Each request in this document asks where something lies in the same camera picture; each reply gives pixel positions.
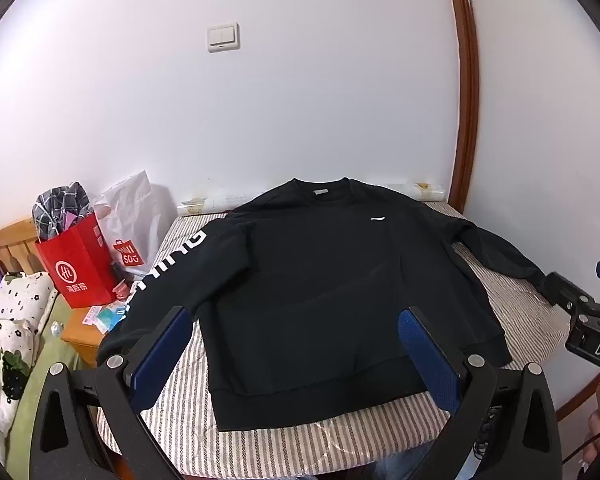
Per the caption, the wooden nightstand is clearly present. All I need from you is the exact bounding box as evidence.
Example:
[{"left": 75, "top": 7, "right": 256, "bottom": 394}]
[{"left": 61, "top": 305, "right": 126, "bottom": 376}]

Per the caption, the light blue box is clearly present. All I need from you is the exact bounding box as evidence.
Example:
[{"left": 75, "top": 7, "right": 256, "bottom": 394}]
[{"left": 82, "top": 305, "right": 126, "bottom": 333}]

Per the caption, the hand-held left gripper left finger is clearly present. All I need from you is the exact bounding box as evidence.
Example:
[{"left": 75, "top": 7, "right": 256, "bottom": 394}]
[{"left": 30, "top": 305, "right": 196, "bottom": 480}]

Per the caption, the brown wooden door frame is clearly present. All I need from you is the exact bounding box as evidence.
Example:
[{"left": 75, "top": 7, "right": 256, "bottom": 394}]
[{"left": 442, "top": 0, "right": 481, "bottom": 221}]

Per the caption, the black cable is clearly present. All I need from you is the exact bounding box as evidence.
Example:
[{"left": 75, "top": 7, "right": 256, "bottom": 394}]
[{"left": 562, "top": 425, "right": 600, "bottom": 480}]

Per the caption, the red paper bag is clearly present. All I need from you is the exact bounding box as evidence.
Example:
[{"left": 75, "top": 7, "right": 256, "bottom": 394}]
[{"left": 34, "top": 211, "right": 118, "bottom": 309}]

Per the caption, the grey striped mattress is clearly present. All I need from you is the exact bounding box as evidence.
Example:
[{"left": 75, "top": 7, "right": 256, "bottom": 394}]
[{"left": 96, "top": 200, "right": 573, "bottom": 478}]

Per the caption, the white plastic shopping bag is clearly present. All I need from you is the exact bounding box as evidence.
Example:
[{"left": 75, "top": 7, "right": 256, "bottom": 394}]
[{"left": 94, "top": 171, "right": 163, "bottom": 281}]

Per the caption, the white light switch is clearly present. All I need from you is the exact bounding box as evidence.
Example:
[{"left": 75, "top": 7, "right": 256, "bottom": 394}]
[{"left": 206, "top": 22, "right": 241, "bottom": 53}]

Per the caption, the white floral pillow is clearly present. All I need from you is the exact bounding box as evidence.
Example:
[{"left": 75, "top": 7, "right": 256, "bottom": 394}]
[{"left": 0, "top": 271, "right": 58, "bottom": 461}]

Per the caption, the wooden headboard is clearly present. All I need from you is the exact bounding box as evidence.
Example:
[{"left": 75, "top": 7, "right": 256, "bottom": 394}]
[{"left": 0, "top": 217, "right": 43, "bottom": 281}]

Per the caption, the grey plaid cloth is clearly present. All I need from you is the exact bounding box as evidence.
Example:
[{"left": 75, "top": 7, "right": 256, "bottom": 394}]
[{"left": 32, "top": 181, "right": 95, "bottom": 243}]

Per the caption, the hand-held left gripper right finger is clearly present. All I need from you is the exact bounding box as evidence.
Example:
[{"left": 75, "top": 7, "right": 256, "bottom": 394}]
[{"left": 397, "top": 306, "right": 563, "bottom": 480}]

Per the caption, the green blanket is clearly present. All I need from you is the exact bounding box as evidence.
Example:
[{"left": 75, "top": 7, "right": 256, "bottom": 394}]
[{"left": 0, "top": 300, "right": 101, "bottom": 480}]

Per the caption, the black sweatshirt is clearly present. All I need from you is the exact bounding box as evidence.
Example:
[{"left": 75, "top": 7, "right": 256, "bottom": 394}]
[{"left": 96, "top": 176, "right": 548, "bottom": 433}]

